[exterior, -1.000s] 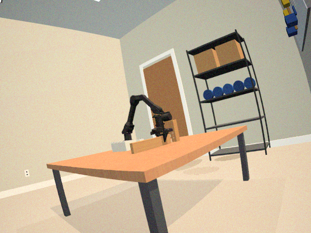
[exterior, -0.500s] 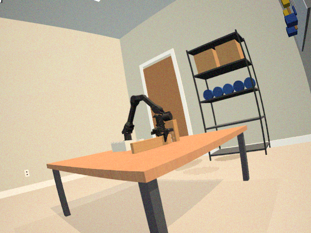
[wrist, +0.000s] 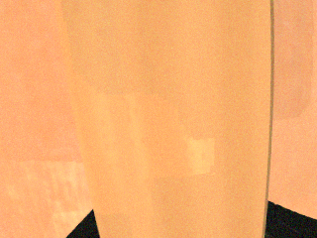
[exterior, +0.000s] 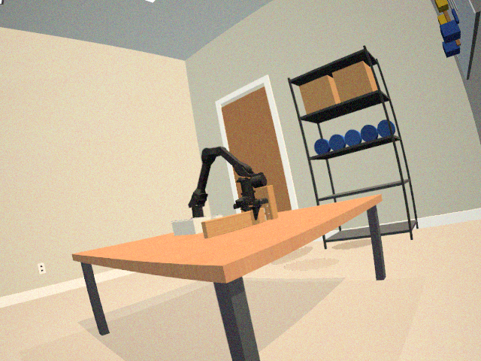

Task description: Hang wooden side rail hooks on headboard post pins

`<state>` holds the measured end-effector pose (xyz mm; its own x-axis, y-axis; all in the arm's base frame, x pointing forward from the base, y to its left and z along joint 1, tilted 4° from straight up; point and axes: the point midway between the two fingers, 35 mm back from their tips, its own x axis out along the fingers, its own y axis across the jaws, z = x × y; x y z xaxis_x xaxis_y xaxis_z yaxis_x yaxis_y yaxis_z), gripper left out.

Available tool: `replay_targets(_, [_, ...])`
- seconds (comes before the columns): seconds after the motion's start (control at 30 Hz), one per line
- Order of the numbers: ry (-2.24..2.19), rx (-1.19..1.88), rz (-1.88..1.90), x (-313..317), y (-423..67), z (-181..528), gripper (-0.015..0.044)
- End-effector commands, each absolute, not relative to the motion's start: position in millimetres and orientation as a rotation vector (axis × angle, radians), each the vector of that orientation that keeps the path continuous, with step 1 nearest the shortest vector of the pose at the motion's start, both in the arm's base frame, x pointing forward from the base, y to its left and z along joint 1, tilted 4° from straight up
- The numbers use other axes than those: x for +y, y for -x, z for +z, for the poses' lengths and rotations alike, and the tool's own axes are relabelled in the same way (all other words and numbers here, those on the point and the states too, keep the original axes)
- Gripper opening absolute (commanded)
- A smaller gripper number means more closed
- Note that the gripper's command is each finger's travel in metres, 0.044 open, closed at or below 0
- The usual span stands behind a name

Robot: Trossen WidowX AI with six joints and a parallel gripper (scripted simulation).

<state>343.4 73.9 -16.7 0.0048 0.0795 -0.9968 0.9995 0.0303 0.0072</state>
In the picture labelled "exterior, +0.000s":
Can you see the wooden post with slot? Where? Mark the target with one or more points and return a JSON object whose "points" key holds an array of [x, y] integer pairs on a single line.
{"points": [[271, 206]]}

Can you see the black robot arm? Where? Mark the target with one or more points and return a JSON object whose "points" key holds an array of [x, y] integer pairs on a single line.
{"points": [[199, 197]]}

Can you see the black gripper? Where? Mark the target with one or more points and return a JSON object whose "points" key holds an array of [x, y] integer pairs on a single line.
{"points": [[256, 203]]}

